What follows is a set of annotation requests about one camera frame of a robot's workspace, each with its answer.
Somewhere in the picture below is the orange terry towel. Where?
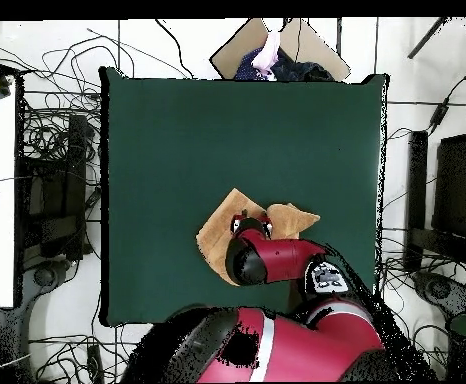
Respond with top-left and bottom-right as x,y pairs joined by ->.
195,187 -> 322,288

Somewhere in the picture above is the dark green table cloth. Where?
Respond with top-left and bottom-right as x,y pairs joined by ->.
98,65 -> 390,337

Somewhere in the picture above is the dark blue clothing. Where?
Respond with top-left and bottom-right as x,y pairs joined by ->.
232,46 -> 335,82

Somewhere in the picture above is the pink garment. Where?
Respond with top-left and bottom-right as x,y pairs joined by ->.
251,30 -> 281,81

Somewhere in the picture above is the brown cardboard box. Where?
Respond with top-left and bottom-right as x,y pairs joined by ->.
209,17 -> 352,82

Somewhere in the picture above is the black power strip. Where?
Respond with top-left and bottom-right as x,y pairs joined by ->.
86,343 -> 105,384

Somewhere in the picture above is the grey chair base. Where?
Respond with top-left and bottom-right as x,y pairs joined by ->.
411,269 -> 466,317
20,258 -> 72,299

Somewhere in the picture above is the black power adapter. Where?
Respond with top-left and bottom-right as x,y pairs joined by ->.
428,101 -> 451,130

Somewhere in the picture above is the black rod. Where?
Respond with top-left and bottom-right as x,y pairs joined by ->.
407,16 -> 450,60

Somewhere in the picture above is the black cable tangle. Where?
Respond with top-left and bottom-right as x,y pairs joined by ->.
28,333 -> 138,384
16,23 -> 138,161
376,235 -> 458,381

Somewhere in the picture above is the single black cable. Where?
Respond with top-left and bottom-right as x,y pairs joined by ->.
154,17 -> 196,80

